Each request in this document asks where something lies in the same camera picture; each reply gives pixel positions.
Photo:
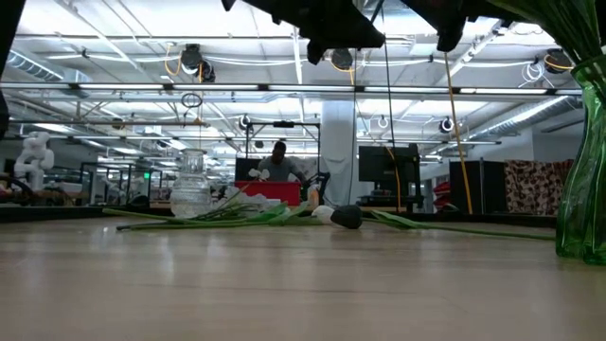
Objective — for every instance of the red object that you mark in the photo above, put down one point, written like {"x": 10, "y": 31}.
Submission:
{"x": 441, "y": 192}

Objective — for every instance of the green glass vase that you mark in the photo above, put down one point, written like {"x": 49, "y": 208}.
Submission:
{"x": 582, "y": 213}

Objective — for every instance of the black monitor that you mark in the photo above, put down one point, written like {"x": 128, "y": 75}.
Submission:
{"x": 383, "y": 161}

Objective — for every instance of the silver ventilation duct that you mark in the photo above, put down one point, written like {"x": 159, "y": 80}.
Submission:
{"x": 530, "y": 113}
{"x": 28, "y": 66}

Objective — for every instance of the long ceiling light rail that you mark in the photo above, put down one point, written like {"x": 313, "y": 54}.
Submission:
{"x": 426, "y": 89}

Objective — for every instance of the red box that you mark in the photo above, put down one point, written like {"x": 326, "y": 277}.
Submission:
{"x": 270, "y": 192}

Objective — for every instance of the patterned brown cloth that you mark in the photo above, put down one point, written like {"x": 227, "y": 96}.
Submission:
{"x": 535, "y": 187}

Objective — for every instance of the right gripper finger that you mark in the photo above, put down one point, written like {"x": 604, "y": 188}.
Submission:
{"x": 449, "y": 35}

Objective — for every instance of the pale lilac flower bunch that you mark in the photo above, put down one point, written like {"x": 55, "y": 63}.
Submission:
{"x": 232, "y": 213}

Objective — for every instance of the black cabinet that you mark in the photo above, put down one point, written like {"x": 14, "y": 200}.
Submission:
{"x": 473, "y": 187}

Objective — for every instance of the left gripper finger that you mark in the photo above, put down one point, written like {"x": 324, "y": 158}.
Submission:
{"x": 362, "y": 33}

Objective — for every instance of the dark artificial tulip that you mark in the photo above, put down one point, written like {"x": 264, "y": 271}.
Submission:
{"x": 348, "y": 217}

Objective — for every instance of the person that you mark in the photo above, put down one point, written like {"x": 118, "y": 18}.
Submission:
{"x": 279, "y": 166}

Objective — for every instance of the black gantry frame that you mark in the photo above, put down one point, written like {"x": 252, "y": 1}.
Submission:
{"x": 284, "y": 124}

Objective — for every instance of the clear glass vase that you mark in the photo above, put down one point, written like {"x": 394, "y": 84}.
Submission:
{"x": 190, "y": 194}

